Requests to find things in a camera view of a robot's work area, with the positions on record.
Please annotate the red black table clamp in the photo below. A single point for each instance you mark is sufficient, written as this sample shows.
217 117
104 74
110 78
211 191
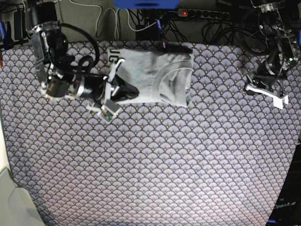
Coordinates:
163 46

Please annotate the beige plastic bin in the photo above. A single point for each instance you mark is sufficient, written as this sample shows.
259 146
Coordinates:
16 205

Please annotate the patterned fan-print tablecloth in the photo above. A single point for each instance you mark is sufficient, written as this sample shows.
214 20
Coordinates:
228 159

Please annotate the light grey T-shirt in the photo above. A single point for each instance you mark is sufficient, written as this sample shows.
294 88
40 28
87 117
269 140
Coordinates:
159 77

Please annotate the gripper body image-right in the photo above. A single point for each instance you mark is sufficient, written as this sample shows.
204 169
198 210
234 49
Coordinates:
269 73

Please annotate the black power adapter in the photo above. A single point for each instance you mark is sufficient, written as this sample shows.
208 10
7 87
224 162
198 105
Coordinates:
19 25

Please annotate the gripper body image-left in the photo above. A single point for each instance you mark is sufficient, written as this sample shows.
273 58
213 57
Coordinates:
94 88

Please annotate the blue box overhead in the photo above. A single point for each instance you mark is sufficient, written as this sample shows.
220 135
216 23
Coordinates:
147 4

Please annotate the black power strip red switch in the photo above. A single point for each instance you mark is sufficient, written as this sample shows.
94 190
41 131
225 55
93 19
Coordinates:
204 14

